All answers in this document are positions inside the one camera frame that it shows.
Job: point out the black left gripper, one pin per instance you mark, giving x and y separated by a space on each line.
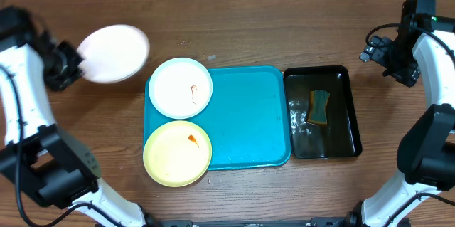
61 83

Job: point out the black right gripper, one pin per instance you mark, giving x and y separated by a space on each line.
377 54

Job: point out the white pink plate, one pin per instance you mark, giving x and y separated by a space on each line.
113 53

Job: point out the green yellow sponge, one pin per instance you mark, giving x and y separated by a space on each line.
318 100

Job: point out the white plate blue rim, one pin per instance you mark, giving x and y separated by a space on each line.
180 88

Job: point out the yellow plate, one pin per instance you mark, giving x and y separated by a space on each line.
177 153

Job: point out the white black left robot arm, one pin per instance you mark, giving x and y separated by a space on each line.
42 160

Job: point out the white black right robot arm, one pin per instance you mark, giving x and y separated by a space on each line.
425 160

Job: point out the teal plastic tray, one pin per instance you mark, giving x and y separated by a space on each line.
247 118

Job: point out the black water basin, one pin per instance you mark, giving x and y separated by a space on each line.
340 137

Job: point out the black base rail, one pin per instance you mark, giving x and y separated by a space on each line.
314 222

